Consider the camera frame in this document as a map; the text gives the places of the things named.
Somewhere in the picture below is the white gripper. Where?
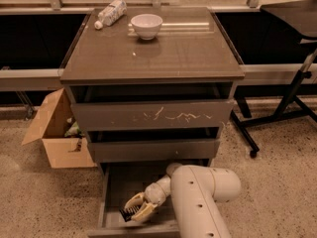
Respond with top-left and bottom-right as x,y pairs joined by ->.
124,182 -> 166,222

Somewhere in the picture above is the black rxbar chocolate wrapper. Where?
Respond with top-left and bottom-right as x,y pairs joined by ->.
120,205 -> 141,222

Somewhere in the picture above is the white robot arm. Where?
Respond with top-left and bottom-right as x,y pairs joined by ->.
121,163 -> 242,238

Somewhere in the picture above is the grey open bottom drawer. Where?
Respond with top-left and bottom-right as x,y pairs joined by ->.
88,158 -> 226,238

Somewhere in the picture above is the grey middle drawer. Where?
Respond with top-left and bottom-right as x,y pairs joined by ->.
88,139 -> 220,163

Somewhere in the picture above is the grey top drawer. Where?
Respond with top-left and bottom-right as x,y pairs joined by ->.
71,100 -> 234,131

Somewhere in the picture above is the grey drawer cabinet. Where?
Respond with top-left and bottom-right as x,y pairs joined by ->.
59,6 -> 246,180

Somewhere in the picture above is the open cardboard box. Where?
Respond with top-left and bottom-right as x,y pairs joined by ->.
22,88 -> 95,169

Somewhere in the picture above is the green trash in box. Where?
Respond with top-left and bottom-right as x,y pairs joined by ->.
64,117 -> 81,138

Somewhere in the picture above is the white ceramic bowl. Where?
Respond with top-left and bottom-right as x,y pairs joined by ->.
131,14 -> 162,40

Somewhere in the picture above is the clear plastic water bottle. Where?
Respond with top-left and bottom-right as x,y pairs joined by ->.
94,0 -> 127,30

